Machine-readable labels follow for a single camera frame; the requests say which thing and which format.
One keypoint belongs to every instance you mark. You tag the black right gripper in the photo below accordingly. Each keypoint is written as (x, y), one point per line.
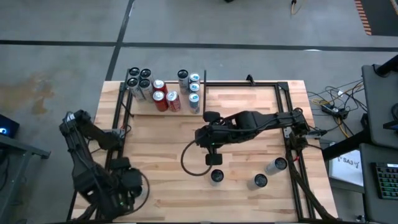
(217, 133)

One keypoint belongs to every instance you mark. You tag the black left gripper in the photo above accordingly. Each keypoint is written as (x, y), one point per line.
(130, 179)

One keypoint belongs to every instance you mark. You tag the red Coca-Cola can white script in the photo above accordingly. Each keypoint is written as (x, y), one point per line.
(173, 101)

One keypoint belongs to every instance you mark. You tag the silver Celsius Arctic Vibe can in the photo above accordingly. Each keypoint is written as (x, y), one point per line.
(216, 176)
(183, 81)

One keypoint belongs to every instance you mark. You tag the red zero sugar cola can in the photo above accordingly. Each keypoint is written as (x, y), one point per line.
(159, 101)

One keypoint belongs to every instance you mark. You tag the silver slim can green print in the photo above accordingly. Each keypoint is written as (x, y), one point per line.
(134, 72)

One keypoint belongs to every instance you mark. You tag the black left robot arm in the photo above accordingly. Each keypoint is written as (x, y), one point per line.
(87, 174)

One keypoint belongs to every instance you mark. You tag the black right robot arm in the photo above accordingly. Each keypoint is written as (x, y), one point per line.
(273, 121)

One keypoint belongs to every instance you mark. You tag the raised wooden shelf board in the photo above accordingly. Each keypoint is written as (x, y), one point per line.
(146, 109)

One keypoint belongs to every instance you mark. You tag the black clamp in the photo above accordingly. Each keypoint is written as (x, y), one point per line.
(250, 80)

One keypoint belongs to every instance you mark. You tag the grey metal side table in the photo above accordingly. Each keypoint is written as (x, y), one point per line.
(25, 147)

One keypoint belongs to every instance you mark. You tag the black power strip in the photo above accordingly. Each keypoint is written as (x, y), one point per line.
(334, 110)

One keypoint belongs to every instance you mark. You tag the black desk leg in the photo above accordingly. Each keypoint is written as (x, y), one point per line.
(342, 144)

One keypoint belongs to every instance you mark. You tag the black device blue light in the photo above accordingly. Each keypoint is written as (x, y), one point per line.
(9, 124)

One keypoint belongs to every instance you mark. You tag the white paper sheet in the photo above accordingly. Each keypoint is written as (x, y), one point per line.
(348, 169)

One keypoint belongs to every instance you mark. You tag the grey desk panel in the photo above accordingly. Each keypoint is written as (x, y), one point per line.
(368, 193)
(379, 109)

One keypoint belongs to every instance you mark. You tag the black backlit keyboard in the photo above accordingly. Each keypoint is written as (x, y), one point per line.
(387, 180)

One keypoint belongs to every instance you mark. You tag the black beam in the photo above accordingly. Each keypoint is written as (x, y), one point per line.
(388, 65)

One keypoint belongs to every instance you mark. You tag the black mat orange-striped edge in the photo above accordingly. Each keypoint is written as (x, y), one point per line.
(382, 18)

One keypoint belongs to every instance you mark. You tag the grey metal bracket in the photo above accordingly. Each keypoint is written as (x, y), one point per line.
(286, 132)

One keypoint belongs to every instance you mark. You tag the black aluminium table frame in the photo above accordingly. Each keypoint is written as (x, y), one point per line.
(283, 86)

